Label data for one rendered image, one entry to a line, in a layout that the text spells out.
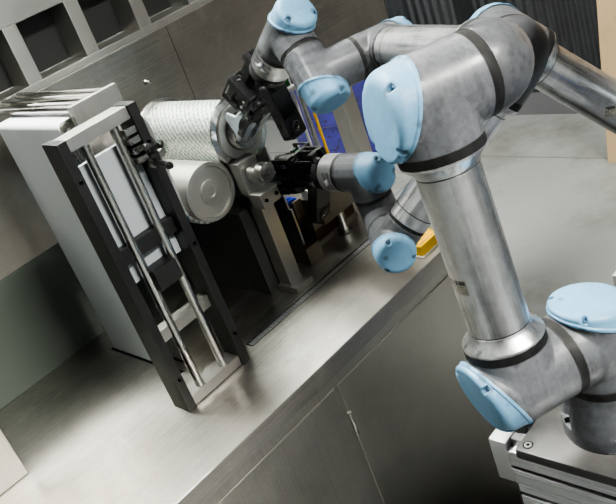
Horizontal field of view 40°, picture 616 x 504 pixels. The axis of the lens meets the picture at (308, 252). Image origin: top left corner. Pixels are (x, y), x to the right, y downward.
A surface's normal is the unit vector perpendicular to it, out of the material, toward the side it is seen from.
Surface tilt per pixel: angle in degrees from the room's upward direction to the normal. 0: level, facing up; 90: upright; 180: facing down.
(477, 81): 78
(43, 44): 90
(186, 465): 0
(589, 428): 73
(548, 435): 0
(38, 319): 90
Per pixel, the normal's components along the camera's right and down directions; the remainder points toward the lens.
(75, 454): -0.32, -0.84
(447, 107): 0.33, 0.22
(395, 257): 0.06, 0.44
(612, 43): -0.68, 0.35
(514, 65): 0.53, 0.09
